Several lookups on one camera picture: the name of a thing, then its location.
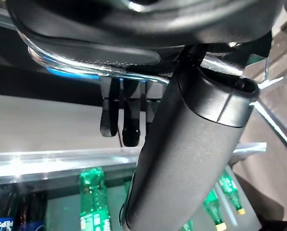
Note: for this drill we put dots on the black five-finger left hand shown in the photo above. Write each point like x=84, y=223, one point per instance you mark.
x=181, y=156

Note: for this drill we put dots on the chrome vertical pole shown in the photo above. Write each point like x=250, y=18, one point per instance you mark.
x=278, y=131

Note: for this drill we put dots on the green soda bottle yellow cap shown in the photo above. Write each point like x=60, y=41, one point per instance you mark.
x=229, y=190
x=92, y=192
x=188, y=226
x=211, y=204

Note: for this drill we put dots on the dark cola bottle blue label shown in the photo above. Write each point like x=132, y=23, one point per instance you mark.
x=32, y=225
x=1, y=225

